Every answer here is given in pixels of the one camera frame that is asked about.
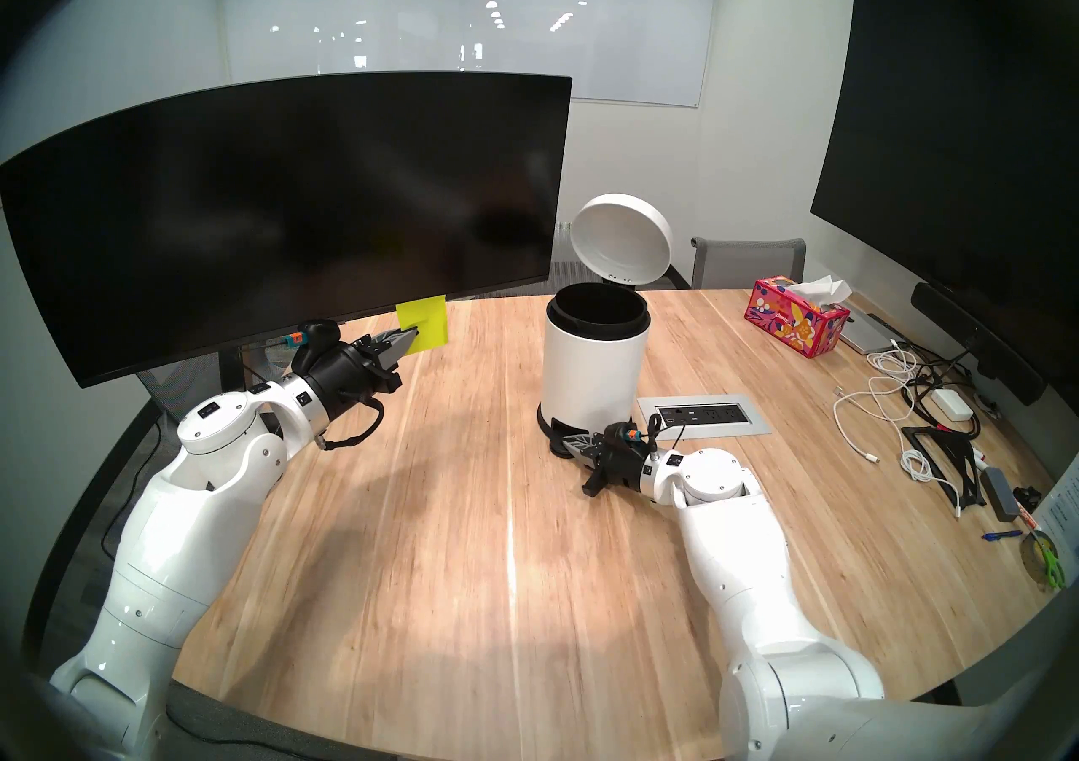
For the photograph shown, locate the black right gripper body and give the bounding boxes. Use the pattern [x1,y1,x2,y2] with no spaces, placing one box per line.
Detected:
[582,433,657,499]

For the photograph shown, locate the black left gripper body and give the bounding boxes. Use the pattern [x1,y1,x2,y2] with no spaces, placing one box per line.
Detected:
[303,336,404,425]

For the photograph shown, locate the yellow sticky note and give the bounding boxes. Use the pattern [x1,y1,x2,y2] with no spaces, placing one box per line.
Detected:
[395,295,448,350]

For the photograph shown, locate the white pedal trash can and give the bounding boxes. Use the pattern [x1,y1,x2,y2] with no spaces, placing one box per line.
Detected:
[536,194,675,458]

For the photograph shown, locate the curved black monitor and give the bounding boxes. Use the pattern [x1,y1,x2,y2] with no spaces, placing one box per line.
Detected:
[0,72,574,389]

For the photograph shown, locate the white table power outlet box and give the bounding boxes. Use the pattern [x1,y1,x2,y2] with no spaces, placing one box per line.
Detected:
[637,394,773,441]

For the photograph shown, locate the red patterned tissue box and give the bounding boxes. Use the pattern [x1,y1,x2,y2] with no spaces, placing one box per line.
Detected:
[744,274,852,359]

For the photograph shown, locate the silver laptop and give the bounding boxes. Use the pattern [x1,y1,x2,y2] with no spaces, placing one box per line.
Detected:
[835,300,907,355]

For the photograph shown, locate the glass whiteboard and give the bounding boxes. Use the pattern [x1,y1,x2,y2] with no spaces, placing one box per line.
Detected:
[219,0,722,108]

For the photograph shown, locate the black folding laptop stand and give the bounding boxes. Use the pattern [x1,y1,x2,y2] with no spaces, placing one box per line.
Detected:
[900,425,989,509]

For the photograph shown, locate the black video sound bar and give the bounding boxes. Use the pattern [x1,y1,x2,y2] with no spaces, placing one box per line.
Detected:
[911,282,1046,406]

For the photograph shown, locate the grey adapter hub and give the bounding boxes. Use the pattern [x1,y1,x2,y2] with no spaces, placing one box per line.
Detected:
[980,467,1021,522]

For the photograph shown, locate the tape roll with green scissors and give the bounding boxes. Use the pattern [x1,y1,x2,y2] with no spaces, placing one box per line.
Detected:
[1018,530,1067,592]

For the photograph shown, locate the white paper sheet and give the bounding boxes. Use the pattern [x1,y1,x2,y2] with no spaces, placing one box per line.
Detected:
[1030,477,1079,566]

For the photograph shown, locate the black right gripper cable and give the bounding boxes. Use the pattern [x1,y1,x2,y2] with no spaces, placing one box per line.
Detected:
[642,412,688,455]

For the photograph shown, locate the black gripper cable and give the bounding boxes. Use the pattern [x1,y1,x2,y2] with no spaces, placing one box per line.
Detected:
[320,398,385,452]
[642,412,688,455]

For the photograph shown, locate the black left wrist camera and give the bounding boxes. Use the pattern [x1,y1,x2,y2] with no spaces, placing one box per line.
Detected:
[291,321,342,366]

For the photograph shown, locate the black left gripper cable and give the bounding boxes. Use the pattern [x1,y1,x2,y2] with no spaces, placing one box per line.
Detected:
[320,398,385,452]

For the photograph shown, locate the long white cable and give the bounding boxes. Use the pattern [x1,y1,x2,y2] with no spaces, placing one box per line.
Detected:
[833,376,910,465]

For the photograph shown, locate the black floor cable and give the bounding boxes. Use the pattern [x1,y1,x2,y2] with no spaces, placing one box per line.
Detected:
[101,422,161,592]

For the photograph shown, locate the coiled white cable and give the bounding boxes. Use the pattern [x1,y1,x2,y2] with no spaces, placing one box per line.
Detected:
[868,346,920,385]
[900,449,962,520]

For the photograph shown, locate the tangled black cables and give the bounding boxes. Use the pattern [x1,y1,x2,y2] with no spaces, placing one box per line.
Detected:
[902,338,987,440]

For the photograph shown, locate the large black wall display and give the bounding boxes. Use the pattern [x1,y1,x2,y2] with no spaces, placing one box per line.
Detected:
[811,0,1079,398]

